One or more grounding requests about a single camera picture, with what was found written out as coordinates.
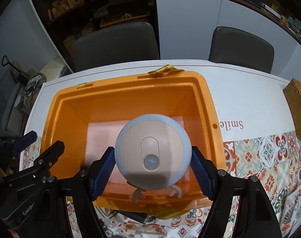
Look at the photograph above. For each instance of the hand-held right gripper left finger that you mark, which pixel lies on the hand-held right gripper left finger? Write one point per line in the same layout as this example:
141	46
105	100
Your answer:
102	176

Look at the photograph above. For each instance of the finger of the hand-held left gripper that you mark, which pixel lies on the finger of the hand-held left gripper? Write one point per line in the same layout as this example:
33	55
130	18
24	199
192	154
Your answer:
51	153
25	140

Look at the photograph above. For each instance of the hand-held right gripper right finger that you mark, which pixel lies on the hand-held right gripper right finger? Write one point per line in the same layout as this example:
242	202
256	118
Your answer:
202	176

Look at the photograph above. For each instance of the pink round antler night light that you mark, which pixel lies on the pink round antler night light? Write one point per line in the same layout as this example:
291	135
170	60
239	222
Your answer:
140	133

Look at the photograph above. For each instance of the white charger plug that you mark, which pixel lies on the white charger plug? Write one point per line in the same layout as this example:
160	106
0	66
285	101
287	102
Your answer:
145	235

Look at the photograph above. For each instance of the orange plastic storage bin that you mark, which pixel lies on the orange plastic storage bin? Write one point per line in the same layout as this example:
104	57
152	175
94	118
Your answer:
210	99

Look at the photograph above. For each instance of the round metal tin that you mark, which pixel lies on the round metal tin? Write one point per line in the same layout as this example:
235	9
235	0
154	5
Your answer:
18	101

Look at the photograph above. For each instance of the patterned tile table mat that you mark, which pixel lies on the patterned tile table mat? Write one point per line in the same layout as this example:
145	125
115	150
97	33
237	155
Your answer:
252	158

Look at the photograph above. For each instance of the black ribbed device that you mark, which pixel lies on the black ribbed device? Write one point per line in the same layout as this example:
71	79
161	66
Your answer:
135	217

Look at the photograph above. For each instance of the patterned cloth bag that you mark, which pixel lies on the patterned cloth bag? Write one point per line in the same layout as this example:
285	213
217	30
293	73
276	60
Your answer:
33	84

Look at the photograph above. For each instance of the white cushion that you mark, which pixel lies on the white cushion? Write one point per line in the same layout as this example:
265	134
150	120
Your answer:
51	67

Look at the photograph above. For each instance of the brown cardboard box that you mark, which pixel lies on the brown cardboard box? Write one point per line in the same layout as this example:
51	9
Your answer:
68	43

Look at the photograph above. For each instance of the gold ribbon with red print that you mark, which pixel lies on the gold ribbon with red print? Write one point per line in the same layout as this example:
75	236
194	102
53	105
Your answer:
165	69

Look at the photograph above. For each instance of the woven rattan box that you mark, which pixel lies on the woven rattan box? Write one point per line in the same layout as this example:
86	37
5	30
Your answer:
297	104

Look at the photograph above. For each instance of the grey leather chair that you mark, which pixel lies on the grey leather chair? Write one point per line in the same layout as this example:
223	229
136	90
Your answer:
115	44
239	49

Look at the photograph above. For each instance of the orange bin on shelf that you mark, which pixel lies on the orange bin on shelf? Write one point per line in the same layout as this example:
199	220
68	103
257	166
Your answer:
120	20

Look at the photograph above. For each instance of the dark wooden shelf unit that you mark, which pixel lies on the dark wooden shelf unit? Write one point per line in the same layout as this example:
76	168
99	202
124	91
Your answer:
154	17

